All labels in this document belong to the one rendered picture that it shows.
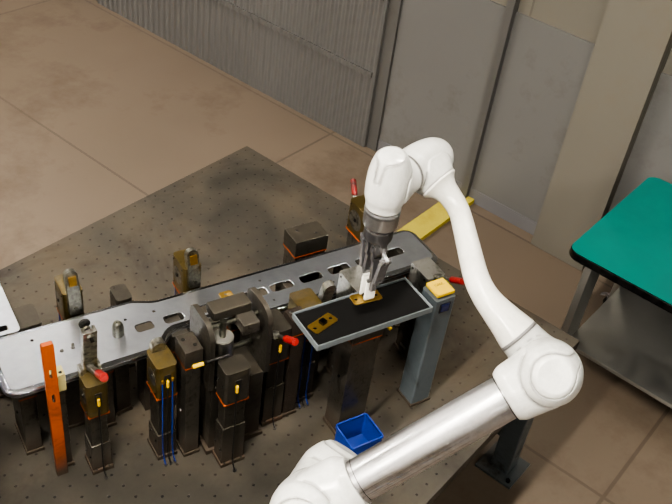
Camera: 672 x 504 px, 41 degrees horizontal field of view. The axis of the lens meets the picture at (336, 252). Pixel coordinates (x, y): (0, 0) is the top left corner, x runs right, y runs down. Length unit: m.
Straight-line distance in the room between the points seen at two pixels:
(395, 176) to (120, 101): 3.60
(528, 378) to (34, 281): 1.86
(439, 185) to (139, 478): 1.15
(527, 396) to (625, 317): 2.34
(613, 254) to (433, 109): 1.61
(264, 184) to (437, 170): 1.53
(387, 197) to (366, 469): 0.63
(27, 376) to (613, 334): 2.58
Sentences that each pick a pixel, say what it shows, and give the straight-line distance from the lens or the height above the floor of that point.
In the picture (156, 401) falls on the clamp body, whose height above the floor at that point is 0.93.
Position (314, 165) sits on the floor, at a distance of 5.07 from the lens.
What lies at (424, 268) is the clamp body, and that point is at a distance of 2.78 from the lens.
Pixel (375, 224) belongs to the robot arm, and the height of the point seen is 1.49.
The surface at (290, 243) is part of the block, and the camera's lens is 2.88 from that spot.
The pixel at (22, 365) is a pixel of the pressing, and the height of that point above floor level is 1.00.
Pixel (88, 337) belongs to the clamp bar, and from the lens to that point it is 2.27.
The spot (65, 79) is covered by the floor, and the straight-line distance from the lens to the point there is 5.79.
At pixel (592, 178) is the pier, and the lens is 4.49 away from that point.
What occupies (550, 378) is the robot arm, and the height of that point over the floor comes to 1.50.
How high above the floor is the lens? 2.80
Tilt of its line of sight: 39 degrees down
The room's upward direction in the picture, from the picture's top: 9 degrees clockwise
